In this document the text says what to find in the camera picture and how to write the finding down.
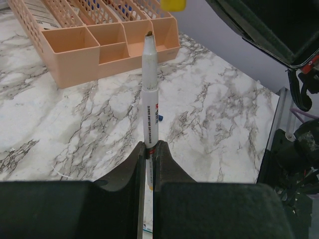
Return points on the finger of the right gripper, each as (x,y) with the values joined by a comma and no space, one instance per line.
(287,30)

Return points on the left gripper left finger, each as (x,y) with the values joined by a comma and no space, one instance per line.
(111,207)

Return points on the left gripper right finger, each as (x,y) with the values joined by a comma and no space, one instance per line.
(186,209)

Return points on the yellow-end white marker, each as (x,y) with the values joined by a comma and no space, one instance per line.
(150,102)

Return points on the yellow pen cap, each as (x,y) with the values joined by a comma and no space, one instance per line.
(173,5)

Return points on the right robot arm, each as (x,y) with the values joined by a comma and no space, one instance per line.
(291,160)

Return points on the peach desk organizer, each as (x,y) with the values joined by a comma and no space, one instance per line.
(86,40)

